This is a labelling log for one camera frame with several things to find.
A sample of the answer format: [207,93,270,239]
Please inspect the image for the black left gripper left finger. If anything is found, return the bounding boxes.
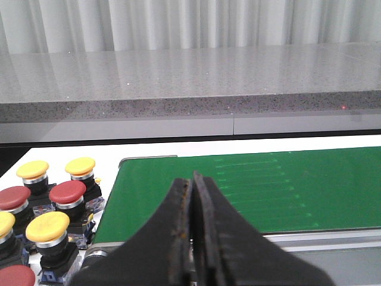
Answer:
[70,178,191,285]

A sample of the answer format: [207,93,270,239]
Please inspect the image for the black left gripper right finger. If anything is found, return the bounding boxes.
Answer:
[192,172,334,285]

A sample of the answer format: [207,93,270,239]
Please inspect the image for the yellow mushroom push button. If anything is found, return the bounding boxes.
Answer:
[65,157,102,202]
[26,212,82,285]
[16,160,57,207]
[1,212,29,269]

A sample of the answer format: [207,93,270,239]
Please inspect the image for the green conveyor belt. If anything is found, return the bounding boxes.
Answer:
[94,147,380,243]

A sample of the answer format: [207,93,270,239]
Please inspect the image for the red mushroom push button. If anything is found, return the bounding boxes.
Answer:
[1,186,34,235]
[49,181,104,243]
[1,265,36,286]

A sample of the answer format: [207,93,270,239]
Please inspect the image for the grey stone countertop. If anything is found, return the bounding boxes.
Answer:
[1,43,380,145]

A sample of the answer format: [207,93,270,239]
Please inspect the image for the white pleated curtain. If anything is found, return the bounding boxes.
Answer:
[1,1,380,54]

